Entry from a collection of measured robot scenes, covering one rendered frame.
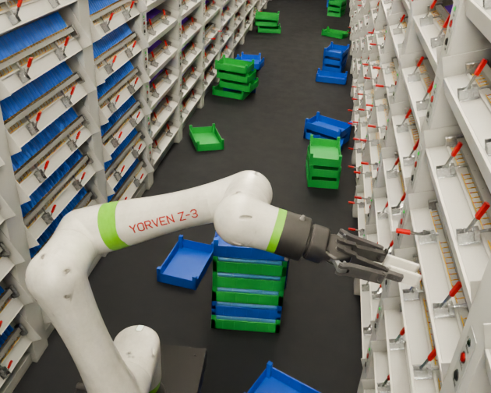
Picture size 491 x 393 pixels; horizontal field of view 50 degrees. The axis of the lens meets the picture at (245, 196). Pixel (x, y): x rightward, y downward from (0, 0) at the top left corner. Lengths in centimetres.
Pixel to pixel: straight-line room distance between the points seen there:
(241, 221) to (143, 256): 180
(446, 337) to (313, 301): 146
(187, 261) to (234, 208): 172
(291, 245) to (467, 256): 32
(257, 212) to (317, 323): 148
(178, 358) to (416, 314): 78
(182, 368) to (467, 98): 116
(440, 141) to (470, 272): 52
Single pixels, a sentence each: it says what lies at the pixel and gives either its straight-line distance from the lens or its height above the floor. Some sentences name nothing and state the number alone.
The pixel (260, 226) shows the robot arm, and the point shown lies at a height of 112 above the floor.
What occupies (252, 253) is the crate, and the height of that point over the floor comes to 43.
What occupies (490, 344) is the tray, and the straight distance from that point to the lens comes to 88.
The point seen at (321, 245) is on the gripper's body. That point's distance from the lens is 105.
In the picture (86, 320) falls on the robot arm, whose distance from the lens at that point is 125.
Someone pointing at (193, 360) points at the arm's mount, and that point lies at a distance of 180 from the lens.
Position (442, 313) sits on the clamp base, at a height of 95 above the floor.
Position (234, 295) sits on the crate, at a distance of 225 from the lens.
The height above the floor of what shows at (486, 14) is 150.
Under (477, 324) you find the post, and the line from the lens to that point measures 93.
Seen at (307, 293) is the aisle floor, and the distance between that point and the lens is 260.
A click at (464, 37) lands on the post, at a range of 138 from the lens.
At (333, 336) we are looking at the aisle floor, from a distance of 242.
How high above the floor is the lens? 170
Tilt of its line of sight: 31 degrees down
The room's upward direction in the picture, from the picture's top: 4 degrees clockwise
